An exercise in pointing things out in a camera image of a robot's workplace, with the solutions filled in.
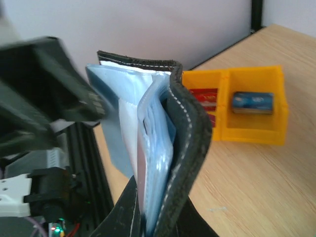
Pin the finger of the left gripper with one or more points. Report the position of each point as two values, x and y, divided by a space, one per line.
38 86

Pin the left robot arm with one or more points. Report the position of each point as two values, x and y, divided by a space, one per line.
79 194

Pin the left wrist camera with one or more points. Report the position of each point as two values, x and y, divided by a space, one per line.
15 185

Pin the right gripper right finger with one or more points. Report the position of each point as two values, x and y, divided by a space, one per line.
191 224

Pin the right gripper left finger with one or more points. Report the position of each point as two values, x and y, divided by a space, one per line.
125 219

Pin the blue cards stack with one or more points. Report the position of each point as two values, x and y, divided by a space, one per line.
253 103

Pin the long yellow divided tray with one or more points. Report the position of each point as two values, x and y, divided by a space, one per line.
250 128

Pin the red VIP cards stack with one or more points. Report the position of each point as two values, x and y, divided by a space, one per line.
208 99

